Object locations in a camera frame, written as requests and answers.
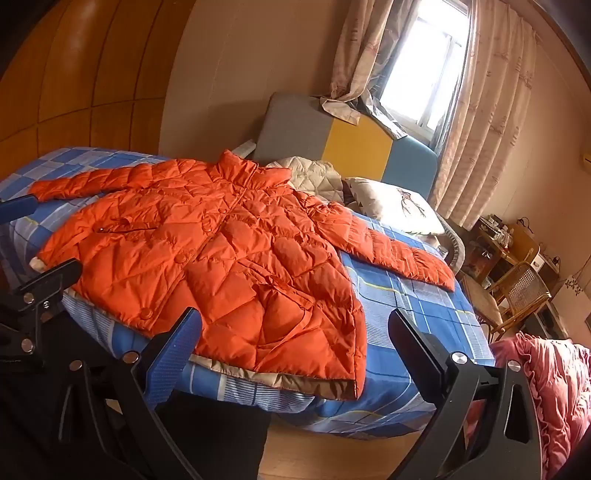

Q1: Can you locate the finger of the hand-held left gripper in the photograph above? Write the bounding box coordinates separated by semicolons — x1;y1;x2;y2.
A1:
0;257;83;365
0;194;40;222

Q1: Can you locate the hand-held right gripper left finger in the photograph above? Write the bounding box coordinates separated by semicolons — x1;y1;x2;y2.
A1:
55;306;204;480

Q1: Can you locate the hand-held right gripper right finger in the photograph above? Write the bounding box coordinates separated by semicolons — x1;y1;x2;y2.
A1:
388;308;543;480

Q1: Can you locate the orange down jacket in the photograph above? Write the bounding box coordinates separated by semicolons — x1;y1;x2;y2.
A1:
28;148;458;401

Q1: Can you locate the blue plaid bed sheet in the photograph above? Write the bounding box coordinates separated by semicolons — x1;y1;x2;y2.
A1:
0;147;497;439

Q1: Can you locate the wicker chair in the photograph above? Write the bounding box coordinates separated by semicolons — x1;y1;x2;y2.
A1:
457;261;552;342

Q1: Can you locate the cluttered wooden desk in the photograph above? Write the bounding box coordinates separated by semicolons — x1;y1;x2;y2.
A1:
462;217;559;296

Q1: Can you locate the pink ruffled blanket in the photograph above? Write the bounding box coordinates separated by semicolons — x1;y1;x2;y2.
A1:
466;330;591;480

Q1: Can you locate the white deer print pillow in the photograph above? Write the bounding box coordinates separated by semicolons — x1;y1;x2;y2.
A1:
344;176;446;236

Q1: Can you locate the orange wooden wardrobe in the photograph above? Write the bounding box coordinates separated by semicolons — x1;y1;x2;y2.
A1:
0;0;197;185

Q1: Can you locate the white cabinet with leaf decals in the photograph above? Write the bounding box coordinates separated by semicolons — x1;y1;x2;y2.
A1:
551;258;591;342

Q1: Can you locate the dark purple cloth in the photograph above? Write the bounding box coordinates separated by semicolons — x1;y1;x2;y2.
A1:
339;178;365;210

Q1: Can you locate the beige quilted jacket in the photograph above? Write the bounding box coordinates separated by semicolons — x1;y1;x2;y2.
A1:
265;156;345;204

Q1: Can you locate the long beige patterned curtain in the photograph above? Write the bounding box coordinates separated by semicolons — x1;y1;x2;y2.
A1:
427;0;541;232

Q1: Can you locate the grey yellow blue headboard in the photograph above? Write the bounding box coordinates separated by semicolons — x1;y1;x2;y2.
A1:
255;91;439;199

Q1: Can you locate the bright window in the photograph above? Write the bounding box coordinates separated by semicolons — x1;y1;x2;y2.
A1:
379;0;474;139

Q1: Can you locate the grey padded bed rail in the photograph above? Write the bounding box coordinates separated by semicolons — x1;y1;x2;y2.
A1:
429;217;467;278

